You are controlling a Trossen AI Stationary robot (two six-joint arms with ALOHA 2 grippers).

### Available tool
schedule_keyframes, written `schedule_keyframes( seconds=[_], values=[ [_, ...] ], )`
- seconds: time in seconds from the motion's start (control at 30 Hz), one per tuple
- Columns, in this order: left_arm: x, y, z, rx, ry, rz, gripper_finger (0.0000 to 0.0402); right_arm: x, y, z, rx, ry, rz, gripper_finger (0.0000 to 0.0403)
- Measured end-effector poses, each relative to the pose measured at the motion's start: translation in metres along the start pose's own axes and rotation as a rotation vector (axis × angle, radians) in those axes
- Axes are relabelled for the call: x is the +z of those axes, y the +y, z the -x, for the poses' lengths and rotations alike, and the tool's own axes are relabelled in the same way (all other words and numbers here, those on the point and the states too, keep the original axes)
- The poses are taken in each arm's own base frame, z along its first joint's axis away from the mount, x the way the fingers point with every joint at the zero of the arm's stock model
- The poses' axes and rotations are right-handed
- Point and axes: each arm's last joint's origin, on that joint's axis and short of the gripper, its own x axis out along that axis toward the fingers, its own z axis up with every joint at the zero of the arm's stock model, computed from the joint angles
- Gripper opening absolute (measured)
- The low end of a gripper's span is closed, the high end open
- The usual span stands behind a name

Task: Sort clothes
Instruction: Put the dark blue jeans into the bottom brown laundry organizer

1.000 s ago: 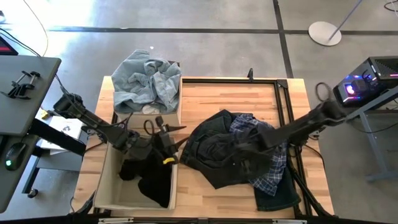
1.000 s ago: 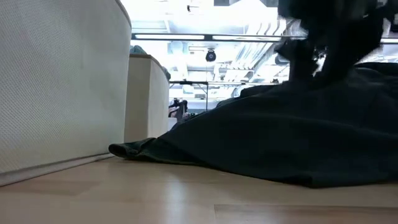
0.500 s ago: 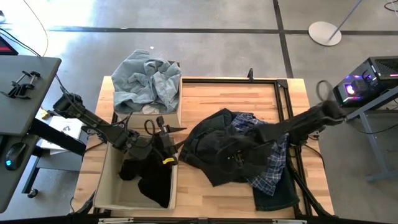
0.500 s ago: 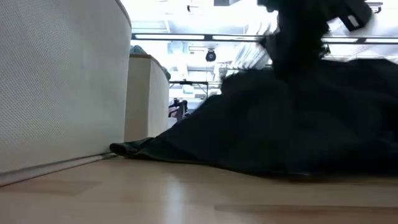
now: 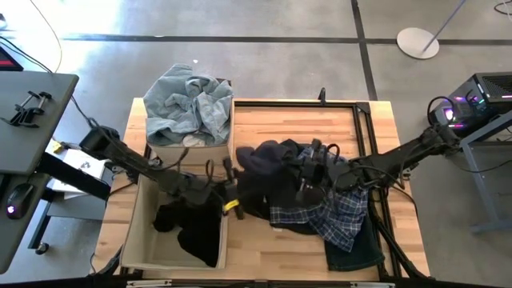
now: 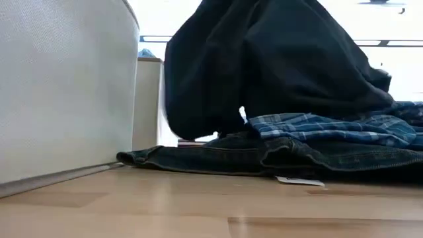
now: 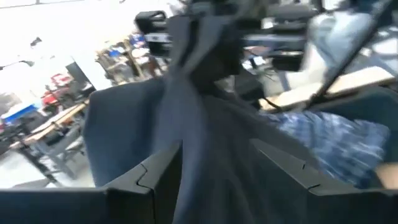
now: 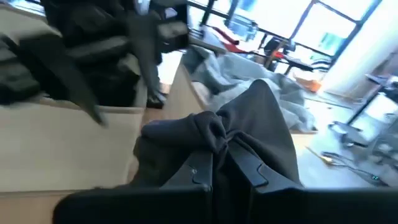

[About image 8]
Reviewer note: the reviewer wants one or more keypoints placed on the orange box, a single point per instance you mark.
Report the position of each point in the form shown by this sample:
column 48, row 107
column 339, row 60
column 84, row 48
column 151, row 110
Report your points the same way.
column 308, row 84

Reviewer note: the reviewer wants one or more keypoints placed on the grey metal frame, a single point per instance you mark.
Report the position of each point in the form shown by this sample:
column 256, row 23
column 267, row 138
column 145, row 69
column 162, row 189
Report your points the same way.
column 385, row 146

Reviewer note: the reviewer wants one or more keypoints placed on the black garment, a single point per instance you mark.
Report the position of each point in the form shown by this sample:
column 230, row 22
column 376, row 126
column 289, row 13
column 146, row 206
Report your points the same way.
column 258, row 124

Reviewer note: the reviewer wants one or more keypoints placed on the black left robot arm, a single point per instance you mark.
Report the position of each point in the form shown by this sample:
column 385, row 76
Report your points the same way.
column 93, row 28

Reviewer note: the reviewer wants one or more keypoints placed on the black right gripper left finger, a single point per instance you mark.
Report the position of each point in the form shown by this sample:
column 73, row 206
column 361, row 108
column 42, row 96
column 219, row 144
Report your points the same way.
column 199, row 171

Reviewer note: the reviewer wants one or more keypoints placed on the beige fabric storage bin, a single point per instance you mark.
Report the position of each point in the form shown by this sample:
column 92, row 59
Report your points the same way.
column 183, row 96
column 62, row 149

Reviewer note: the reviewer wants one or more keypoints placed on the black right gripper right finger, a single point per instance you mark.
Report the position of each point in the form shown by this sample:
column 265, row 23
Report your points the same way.
column 248, row 174

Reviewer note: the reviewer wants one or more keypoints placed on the light blue denim garment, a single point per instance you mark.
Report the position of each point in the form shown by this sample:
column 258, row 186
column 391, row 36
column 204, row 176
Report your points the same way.
column 236, row 71

